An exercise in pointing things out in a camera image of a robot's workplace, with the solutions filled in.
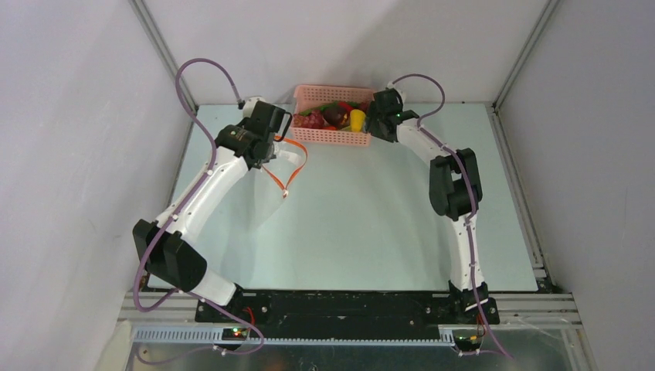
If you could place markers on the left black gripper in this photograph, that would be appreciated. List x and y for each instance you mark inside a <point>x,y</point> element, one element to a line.
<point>273,156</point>

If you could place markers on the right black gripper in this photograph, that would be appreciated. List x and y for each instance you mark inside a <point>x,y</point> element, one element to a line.
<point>377,118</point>

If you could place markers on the pink plastic basket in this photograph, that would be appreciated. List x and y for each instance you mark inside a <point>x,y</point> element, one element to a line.
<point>308,96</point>

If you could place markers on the clear zip bag orange zipper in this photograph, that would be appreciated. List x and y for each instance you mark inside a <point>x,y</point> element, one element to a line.
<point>273,183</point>

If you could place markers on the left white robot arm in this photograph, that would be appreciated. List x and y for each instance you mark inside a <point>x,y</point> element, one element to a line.
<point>165,246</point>

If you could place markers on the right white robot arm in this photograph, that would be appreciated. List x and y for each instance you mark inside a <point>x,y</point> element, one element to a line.
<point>454,190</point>

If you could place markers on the red strawberry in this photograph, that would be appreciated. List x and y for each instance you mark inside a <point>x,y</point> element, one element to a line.
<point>364,106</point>

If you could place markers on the yellow mango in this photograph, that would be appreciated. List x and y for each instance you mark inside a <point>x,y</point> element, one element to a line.
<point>357,120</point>

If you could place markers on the red grape bunch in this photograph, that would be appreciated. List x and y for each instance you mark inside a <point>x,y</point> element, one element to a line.
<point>313,120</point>

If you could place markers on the left green circuit board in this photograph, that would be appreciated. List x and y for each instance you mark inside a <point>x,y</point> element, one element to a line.
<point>235,334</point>

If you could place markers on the green circuit board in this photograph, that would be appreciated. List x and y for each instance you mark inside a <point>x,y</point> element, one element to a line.
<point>468,343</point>
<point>235,334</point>

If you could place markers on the right green circuit board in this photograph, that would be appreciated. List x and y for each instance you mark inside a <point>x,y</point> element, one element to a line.
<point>468,343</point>

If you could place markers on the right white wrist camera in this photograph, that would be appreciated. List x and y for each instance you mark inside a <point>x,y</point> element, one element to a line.
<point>391,85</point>

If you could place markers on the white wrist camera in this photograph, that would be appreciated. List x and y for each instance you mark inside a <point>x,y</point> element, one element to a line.
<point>247,106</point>
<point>391,85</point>

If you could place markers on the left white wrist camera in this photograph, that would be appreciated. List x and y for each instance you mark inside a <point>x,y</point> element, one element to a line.
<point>247,106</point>

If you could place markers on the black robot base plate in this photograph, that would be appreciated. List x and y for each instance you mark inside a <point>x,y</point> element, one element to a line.
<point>354,314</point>

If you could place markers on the grey slotted cable duct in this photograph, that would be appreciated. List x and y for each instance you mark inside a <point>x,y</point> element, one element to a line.
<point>203,335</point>

